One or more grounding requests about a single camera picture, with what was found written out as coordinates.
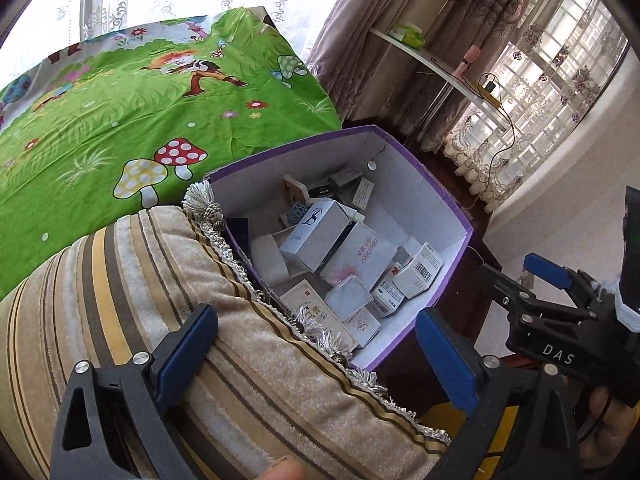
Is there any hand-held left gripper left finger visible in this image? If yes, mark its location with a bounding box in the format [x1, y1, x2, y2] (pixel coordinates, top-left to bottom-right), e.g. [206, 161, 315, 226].
[50, 304, 219, 480]

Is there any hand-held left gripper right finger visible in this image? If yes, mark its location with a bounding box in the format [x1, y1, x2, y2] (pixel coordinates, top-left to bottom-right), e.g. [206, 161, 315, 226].
[415, 308, 583, 480]

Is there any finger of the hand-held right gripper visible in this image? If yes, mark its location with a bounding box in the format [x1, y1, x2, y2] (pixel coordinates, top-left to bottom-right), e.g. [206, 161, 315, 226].
[477, 262, 576, 324]
[523, 253, 601, 311]

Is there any white medicine box blue logo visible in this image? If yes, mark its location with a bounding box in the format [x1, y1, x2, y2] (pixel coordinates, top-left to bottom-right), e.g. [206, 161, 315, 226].
[369, 279, 406, 319]

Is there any white box red triangle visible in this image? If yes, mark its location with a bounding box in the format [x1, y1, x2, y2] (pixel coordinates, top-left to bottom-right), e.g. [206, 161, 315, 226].
[344, 307, 382, 349]

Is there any white box with barcode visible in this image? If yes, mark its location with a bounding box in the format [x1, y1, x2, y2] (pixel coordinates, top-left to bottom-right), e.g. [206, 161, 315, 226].
[397, 241, 445, 299]

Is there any small white box red print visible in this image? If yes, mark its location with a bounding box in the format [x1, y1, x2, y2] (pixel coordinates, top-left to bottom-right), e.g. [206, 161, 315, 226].
[384, 259, 416, 286]

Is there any purple cardboard box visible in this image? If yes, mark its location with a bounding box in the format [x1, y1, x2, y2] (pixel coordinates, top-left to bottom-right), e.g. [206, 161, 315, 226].
[204, 124, 474, 371]

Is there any large white box pink print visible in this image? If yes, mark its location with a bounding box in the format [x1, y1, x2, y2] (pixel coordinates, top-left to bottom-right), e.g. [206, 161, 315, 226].
[319, 222, 399, 291]

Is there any cream box red print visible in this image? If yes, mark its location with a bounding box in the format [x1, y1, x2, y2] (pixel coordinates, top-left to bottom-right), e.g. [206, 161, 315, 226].
[279, 282, 359, 351]

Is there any white box with curly logo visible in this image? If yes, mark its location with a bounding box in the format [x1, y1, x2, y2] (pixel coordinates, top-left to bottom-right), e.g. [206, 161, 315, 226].
[278, 197, 351, 274]

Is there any narrow white box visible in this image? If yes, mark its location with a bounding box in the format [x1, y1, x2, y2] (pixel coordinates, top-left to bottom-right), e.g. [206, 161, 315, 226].
[352, 177, 377, 211]

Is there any brown long box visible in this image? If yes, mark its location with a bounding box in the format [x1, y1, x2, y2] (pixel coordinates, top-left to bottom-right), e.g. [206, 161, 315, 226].
[280, 173, 311, 206]

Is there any person's right hand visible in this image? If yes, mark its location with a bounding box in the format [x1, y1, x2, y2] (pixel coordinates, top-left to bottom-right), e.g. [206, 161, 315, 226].
[575, 387, 640, 466]

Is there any person's left hand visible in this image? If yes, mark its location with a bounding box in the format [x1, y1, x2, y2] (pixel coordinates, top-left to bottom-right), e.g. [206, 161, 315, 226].
[252, 458, 307, 480]

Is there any yellow object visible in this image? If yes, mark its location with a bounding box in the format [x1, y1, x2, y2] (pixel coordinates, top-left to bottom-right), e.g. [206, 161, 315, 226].
[419, 401, 522, 462]

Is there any striped plush cushion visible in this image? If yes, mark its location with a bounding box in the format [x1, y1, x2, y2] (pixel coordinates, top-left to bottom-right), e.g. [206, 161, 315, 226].
[0, 182, 451, 480]

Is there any lace window curtain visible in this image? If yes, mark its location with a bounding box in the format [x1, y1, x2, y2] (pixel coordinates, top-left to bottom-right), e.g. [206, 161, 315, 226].
[442, 0, 629, 207]

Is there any yellow charger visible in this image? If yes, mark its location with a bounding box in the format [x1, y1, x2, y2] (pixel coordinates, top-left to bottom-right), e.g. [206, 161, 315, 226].
[476, 80, 501, 107]

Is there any pink handheld device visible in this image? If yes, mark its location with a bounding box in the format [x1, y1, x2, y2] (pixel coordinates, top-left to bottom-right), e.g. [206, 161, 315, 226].
[452, 44, 479, 79]

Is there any white shelf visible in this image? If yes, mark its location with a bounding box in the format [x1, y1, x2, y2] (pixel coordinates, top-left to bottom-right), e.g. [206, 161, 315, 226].
[369, 26, 507, 137]

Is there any green cartoon printed blanket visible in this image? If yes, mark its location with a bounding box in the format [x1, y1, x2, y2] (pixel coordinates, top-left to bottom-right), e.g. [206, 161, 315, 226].
[0, 7, 344, 302]

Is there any floral patterned curtain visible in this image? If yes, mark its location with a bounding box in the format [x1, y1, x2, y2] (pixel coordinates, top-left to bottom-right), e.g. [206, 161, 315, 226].
[415, 0, 576, 126]

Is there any green packet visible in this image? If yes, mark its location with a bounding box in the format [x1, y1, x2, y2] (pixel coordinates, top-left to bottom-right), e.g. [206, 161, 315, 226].
[388, 24, 426, 51]

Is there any taupe curtain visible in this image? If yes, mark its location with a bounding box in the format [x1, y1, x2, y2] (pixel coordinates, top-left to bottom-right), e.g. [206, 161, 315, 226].
[305, 0, 451, 137]

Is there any black cable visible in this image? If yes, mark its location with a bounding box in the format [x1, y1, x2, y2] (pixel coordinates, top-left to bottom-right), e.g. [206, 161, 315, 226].
[477, 71, 517, 198]

